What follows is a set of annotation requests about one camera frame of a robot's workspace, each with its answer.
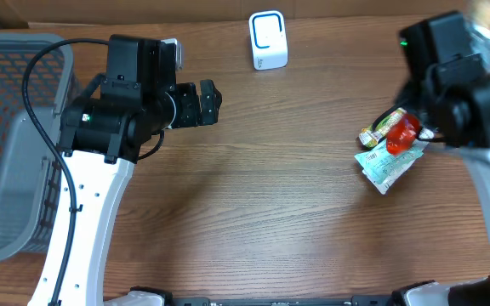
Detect grey plastic basket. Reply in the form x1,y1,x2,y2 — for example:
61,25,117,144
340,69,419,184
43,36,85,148
0,33,61,261

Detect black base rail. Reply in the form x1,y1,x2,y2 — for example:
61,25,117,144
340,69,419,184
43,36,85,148
100,295,399,306

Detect white barcode scanner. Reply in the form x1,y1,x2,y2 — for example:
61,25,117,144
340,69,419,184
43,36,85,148
248,10,288,71

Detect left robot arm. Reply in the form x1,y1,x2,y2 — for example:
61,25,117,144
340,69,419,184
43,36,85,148
31,35,222,305

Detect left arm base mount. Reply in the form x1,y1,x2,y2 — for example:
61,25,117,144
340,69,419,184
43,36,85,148
103,286,174,306

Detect red spaghetti packet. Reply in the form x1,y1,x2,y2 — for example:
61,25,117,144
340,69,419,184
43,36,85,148
385,0,490,156

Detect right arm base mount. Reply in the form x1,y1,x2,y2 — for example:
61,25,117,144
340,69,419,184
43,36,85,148
391,275,490,306

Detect green snack packet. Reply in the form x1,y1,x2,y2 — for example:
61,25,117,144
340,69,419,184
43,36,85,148
357,108,407,150

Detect teal snack packet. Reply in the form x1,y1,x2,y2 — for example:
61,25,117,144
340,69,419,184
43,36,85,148
355,140,427,195

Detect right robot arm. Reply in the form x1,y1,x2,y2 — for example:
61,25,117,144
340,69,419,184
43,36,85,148
392,11,490,305

